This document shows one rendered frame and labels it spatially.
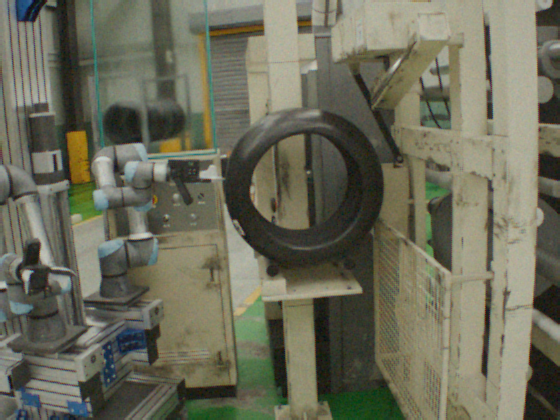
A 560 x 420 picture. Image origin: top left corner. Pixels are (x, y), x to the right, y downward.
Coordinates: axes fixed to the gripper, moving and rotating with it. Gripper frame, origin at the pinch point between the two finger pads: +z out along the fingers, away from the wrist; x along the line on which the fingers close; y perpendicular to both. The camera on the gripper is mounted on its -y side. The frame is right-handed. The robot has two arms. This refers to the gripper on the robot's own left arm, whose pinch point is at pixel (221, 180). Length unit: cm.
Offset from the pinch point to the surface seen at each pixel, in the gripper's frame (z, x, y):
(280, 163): 23.2, 25.9, 4.9
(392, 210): 70, 19, -12
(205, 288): -7, 59, -60
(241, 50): 7, 985, 152
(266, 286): 17.6, -10.8, -36.2
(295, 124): 24.5, -12.5, 22.0
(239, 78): 6, 989, 93
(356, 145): 46, -12, 16
